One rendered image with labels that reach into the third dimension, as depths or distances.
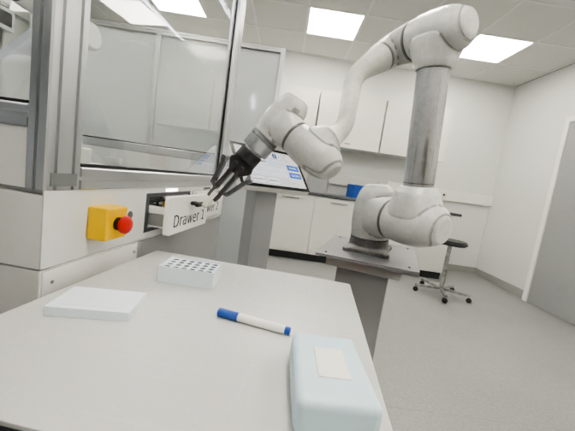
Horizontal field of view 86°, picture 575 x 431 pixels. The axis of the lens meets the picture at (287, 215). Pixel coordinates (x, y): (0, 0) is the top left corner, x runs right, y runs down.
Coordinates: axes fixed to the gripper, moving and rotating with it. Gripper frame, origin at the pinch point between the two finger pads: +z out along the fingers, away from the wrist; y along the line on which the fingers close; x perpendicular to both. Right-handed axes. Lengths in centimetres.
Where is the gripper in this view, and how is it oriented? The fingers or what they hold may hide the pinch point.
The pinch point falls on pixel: (210, 197)
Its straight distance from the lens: 102.5
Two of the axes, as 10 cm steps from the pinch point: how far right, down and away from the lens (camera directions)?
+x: -1.1, 1.0, -9.9
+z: -6.8, 7.2, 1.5
